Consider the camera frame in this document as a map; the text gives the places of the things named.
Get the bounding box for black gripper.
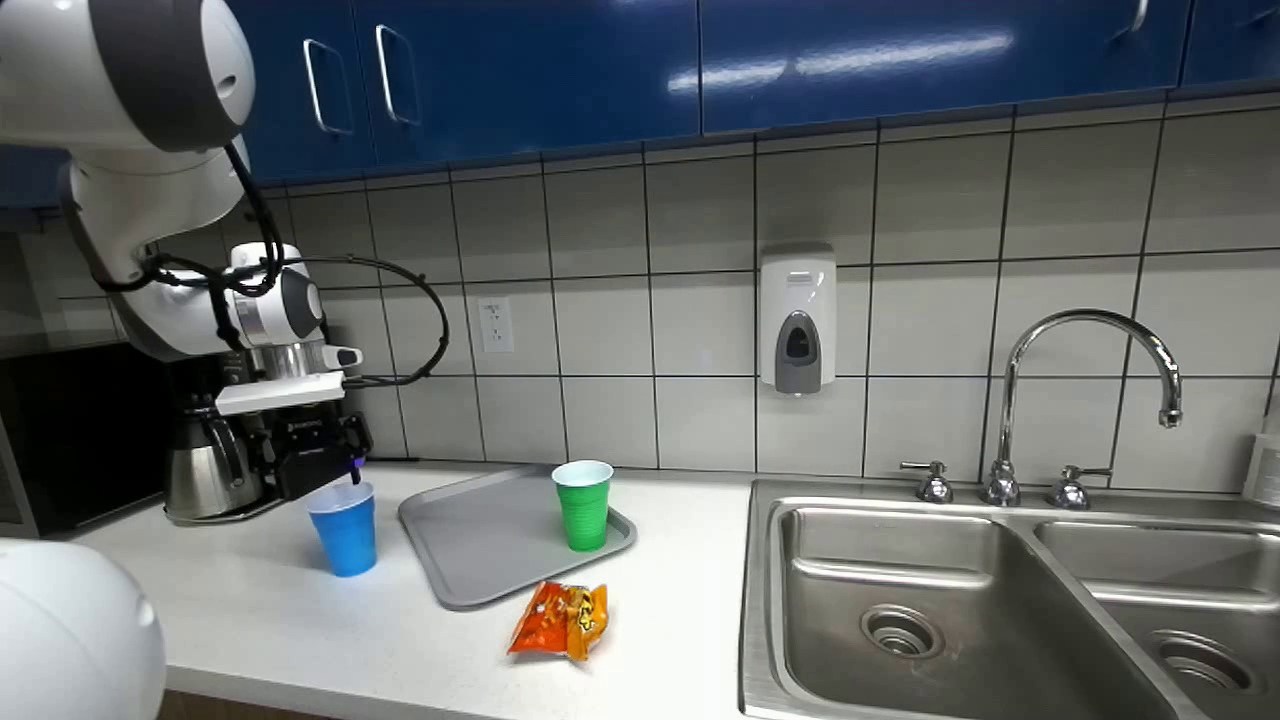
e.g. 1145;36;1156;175
264;402;370;497

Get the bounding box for blue plastic cup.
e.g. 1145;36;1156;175
309;484;377;576

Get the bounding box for green plastic cup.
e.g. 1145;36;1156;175
553;459;616;550

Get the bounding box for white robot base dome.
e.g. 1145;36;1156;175
0;538;165;720

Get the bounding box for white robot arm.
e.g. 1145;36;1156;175
0;0;360;414

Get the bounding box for grey plastic tray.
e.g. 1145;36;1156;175
398;466;636;610

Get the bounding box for silver coffee maker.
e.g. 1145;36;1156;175
165;359;275;529

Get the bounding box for black microwave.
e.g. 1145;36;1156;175
0;342;175;534

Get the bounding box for orange snack bag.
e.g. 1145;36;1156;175
509;580;608;662

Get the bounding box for white soap dispenser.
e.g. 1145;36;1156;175
761;253;840;395

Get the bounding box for stainless steel double sink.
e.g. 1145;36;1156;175
734;484;1280;720

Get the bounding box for chrome sink faucet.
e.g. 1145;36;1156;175
981;305;1188;509

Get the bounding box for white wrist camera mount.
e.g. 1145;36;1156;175
216;342;363;414

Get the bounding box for black cable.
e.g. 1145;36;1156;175
294;253;455;393

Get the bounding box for blue wall cabinets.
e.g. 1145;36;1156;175
0;0;1280;214

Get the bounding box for left faucet handle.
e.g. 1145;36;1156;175
906;459;950;502

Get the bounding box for faucet handle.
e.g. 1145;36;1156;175
1050;463;1112;510
906;459;950;502

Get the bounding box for right faucet handle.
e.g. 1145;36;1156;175
1050;463;1112;510

